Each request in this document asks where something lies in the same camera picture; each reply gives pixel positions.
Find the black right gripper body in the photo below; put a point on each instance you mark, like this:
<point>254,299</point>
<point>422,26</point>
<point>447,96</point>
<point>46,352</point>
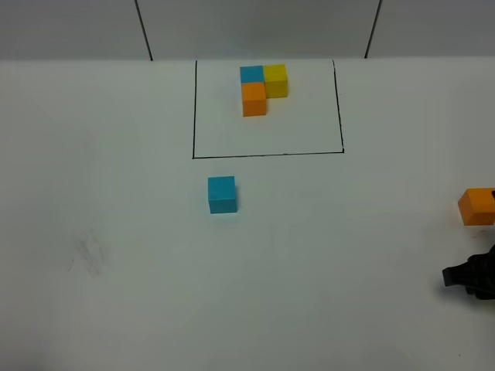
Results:
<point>482,269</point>

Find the template yellow cube block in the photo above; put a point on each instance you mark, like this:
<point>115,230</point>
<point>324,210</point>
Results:
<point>276,80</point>

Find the template orange cube block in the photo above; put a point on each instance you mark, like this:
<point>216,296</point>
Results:
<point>254,100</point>

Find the template blue cube block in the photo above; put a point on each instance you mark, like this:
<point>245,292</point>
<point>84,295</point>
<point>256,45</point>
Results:
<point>252,74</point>

